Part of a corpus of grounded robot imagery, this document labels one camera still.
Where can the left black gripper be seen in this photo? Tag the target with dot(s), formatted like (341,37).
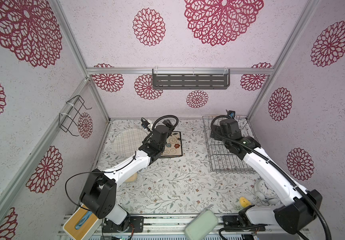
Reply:
(169,126)

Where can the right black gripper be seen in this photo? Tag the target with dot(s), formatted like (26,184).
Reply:
(217,130)

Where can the dark square plate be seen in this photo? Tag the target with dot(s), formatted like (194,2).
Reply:
(173,147)

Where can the round plaid white plate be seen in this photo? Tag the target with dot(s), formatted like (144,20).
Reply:
(128,141)

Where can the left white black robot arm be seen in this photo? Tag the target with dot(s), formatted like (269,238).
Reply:
(98,195)

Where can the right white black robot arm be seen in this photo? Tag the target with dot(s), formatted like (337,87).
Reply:
(299,206)

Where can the beige oval sponge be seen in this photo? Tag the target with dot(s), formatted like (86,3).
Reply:
(132,178)

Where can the yellow rubber duck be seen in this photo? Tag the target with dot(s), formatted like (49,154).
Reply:
(244,202)

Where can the green rounded pad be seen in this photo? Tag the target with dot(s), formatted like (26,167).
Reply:
(201,226)

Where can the wooden top tissue box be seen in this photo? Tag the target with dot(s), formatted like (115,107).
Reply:
(82,224)

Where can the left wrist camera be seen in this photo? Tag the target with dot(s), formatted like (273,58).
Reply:
(146,124)

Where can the grey wall shelf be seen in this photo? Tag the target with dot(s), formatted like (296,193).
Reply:
(193,81)

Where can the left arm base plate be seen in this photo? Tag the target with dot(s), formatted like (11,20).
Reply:
(130,224)

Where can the black wire wall basket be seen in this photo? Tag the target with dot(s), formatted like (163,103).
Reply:
(76,121)

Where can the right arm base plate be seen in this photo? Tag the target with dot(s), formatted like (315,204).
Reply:
(235,224)

